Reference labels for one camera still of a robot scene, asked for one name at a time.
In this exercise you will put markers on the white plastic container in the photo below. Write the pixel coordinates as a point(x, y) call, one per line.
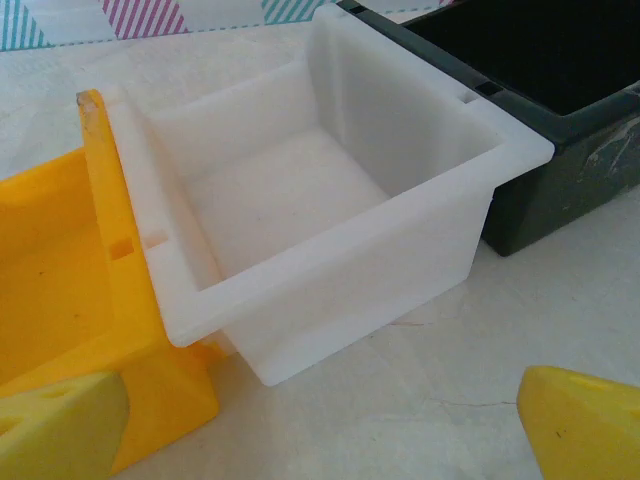
point(350, 280)

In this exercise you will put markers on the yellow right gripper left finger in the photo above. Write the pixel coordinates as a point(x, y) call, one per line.
point(55, 435)

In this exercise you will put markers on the yellow plastic container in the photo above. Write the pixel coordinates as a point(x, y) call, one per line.
point(165, 400)

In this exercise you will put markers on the black plastic container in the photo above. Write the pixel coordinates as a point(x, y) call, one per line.
point(550, 200)

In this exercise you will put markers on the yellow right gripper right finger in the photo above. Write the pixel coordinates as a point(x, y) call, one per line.
point(590, 435)

